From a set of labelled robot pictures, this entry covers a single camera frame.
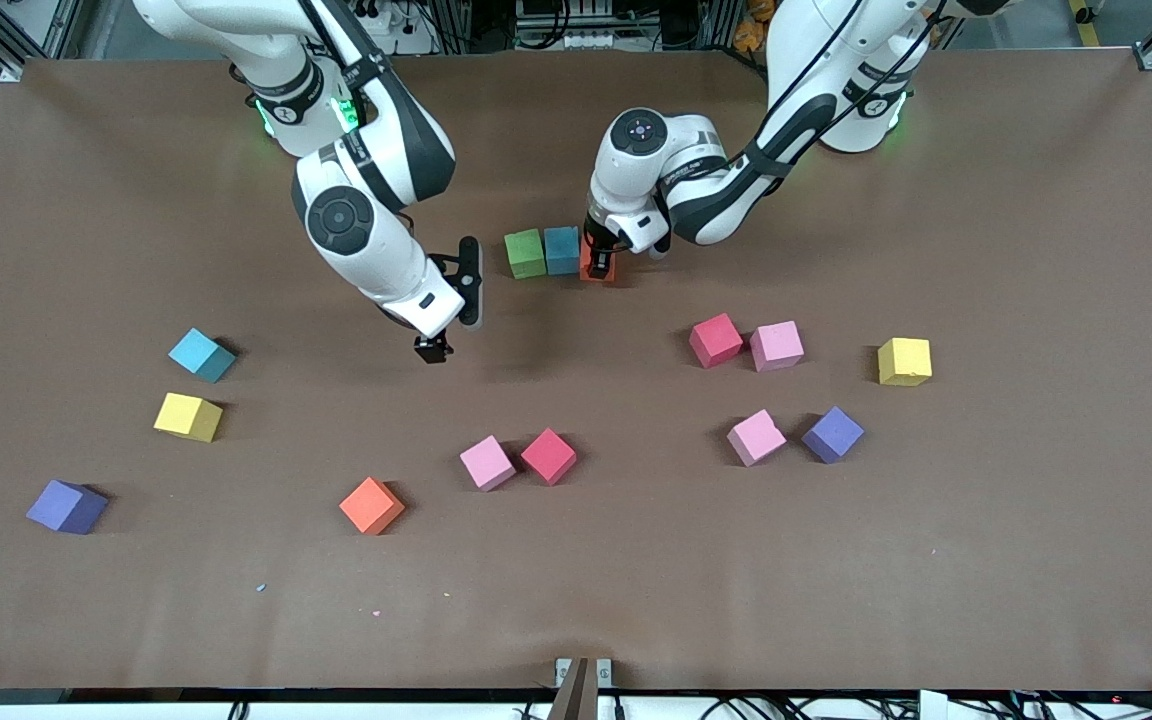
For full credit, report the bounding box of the red foam cube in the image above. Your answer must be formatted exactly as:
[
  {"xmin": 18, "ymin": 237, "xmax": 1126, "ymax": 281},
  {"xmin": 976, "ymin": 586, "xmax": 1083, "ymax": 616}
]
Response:
[
  {"xmin": 520, "ymin": 428, "xmax": 578, "ymax": 486},
  {"xmin": 688, "ymin": 313, "xmax": 745, "ymax": 369}
]

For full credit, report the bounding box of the metal bracket with wooden stick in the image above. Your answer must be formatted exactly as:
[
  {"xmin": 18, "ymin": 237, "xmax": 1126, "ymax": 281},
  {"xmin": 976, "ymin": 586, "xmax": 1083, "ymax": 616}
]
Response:
[{"xmin": 548, "ymin": 656, "xmax": 615, "ymax": 720}]

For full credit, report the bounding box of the pink foam cube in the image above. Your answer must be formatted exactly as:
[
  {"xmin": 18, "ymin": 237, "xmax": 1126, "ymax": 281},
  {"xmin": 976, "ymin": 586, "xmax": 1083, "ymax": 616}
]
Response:
[
  {"xmin": 749, "ymin": 321, "xmax": 806, "ymax": 373},
  {"xmin": 459, "ymin": 436, "xmax": 518, "ymax": 492},
  {"xmin": 727, "ymin": 409, "xmax": 788, "ymax": 468}
]

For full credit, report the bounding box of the green foam cube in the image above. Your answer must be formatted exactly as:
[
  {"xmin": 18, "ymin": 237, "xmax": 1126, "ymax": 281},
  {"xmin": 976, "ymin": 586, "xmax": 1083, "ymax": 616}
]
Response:
[{"xmin": 504, "ymin": 229, "xmax": 548, "ymax": 280}]

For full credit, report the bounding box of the orange foam cube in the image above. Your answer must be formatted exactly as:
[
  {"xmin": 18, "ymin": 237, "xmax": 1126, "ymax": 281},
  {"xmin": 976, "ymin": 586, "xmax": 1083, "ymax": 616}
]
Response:
[
  {"xmin": 339, "ymin": 477, "xmax": 406, "ymax": 536},
  {"xmin": 579, "ymin": 240, "xmax": 621, "ymax": 285}
]

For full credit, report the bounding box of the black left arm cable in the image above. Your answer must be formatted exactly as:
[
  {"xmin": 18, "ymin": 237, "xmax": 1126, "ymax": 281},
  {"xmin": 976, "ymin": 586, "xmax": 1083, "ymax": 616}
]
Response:
[{"xmin": 731, "ymin": 0, "xmax": 942, "ymax": 171}]

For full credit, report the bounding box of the purple foam cube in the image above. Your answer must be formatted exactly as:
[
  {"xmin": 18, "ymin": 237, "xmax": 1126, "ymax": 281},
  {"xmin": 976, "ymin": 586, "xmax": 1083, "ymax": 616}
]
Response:
[
  {"xmin": 26, "ymin": 480, "xmax": 110, "ymax": 536},
  {"xmin": 802, "ymin": 406, "xmax": 865, "ymax": 464}
]

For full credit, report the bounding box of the teal foam cube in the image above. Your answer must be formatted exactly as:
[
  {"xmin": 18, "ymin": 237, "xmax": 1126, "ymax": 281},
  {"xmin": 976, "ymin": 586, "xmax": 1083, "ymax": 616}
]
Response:
[
  {"xmin": 168, "ymin": 328, "xmax": 237, "ymax": 384},
  {"xmin": 543, "ymin": 226, "xmax": 582, "ymax": 277}
]

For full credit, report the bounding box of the yellow foam cube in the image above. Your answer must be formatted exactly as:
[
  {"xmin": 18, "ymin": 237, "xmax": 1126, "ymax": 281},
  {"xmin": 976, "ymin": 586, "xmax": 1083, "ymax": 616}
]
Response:
[
  {"xmin": 154, "ymin": 392, "xmax": 224, "ymax": 443},
  {"xmin": 877, "ymin": 337, "xmax": 934, "ymax": 387}
]

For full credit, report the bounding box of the brown table cover sheet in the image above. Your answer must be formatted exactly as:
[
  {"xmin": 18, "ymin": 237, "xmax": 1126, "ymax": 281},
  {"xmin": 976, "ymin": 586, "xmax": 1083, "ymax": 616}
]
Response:
[{"xmin": 0, "ymin": 48, "xmax": 1152, "ymax": 693}]

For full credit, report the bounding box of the pile of orange items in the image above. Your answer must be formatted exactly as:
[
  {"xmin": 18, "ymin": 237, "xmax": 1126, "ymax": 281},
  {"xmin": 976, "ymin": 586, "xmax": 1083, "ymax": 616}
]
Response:
[{"xmin": 734, "ymin": 0, "xmax": 777, "ymax": 53}]

